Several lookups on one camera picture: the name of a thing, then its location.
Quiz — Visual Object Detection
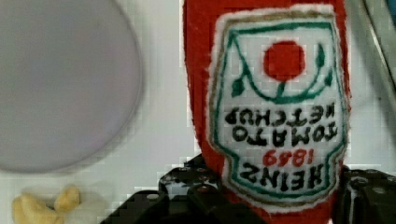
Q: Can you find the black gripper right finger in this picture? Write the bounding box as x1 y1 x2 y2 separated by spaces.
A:
332 166 396 224

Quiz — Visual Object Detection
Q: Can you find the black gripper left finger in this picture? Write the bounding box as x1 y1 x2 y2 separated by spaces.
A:
100 156 266 224

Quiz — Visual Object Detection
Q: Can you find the red plush ketchup bottle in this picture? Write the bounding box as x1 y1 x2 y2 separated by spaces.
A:
183 0 350 224

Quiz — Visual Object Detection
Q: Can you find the peeled yellow banana toy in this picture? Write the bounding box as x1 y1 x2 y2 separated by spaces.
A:
12 186 80 224

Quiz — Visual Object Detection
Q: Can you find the silver toaster oven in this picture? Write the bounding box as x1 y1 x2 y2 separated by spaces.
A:
361 0 396 82

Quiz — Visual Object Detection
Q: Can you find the round lilac plate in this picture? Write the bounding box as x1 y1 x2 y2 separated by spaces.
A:
0 0 142 173

